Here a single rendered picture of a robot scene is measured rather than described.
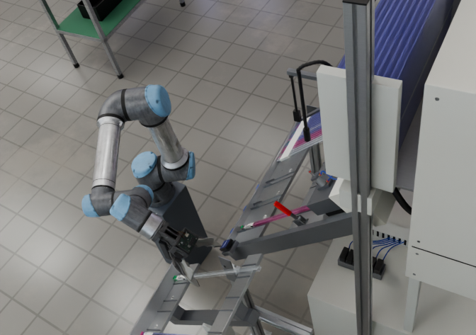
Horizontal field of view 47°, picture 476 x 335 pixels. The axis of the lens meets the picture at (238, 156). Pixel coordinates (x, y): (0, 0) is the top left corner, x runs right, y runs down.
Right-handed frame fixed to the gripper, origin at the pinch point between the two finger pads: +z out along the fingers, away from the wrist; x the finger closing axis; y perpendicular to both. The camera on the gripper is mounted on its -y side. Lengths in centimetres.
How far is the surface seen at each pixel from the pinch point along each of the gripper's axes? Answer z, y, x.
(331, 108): -7, 77, 13
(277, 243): 13.8, 7.9, 15.6
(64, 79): -127, -203, 135
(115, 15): -117, -153, 173
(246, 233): 8.3, -14.7, 23.3
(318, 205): 12.5, 34.4, 19.2
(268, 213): 10.0, -6.4, 30.2
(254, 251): 12.0, -7.3, 15.9
